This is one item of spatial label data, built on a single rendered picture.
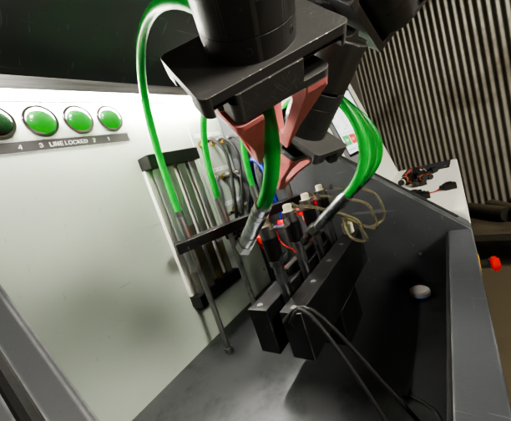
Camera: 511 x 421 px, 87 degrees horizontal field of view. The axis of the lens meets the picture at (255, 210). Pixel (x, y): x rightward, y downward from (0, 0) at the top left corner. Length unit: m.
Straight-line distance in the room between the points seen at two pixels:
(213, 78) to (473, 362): 0.35
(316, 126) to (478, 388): 0.29
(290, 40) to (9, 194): 0.48
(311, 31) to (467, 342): 0.34
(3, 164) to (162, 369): 0.46
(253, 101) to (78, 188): 0.46
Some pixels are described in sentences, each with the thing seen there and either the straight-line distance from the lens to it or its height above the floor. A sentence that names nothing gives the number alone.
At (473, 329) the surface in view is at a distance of 0.41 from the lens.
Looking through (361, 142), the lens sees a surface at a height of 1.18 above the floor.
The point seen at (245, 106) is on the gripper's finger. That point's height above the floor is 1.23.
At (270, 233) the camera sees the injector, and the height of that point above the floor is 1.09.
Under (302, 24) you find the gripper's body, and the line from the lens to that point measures 0.20.
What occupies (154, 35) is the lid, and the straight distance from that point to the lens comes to 0.70.
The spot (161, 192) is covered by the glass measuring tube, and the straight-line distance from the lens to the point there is 0.62.
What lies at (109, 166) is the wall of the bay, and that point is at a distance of 0.61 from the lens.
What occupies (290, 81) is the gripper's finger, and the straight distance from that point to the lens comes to 0.18.
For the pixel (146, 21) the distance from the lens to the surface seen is 0.43.
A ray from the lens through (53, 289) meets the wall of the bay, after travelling 0.56.
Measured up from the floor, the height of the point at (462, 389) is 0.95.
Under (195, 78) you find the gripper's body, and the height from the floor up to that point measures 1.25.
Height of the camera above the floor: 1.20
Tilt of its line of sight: 9 degrees down
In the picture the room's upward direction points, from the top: 18 degrees counter-clockwise
